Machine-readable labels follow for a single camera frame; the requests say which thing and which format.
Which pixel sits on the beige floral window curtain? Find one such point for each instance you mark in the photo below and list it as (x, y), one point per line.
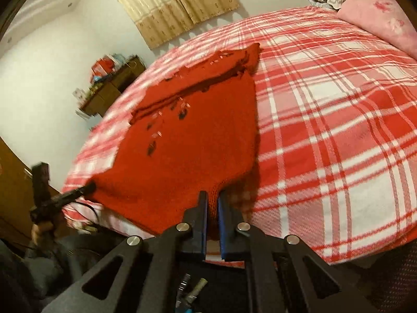
(169, 3)

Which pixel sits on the red plaid bed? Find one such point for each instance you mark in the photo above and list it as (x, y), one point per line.
(325, 104)

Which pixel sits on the white printed card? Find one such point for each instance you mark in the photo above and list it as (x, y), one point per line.
(78, 93)

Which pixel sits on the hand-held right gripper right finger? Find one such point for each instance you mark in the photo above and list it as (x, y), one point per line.
(222, 231)

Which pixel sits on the pink floral pillow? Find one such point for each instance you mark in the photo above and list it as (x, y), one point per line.
(374, 13)

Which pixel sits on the red gift bag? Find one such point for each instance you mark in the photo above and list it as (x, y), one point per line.
(102, 66)

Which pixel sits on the brown wooden cabinet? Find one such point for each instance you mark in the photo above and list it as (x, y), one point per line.
(13, 189)

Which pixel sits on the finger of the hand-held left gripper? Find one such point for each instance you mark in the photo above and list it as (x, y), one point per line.
(76, 193)

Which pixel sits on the person's left hand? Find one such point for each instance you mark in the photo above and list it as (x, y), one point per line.
(40, 230)

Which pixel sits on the red embroidered knit sweater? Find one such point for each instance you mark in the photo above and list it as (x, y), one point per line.
(182, 143)

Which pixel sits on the brown wooden desk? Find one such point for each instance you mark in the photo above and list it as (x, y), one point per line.
(107, 94)

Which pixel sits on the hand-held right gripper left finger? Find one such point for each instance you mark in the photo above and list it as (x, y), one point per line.
(202, 228)

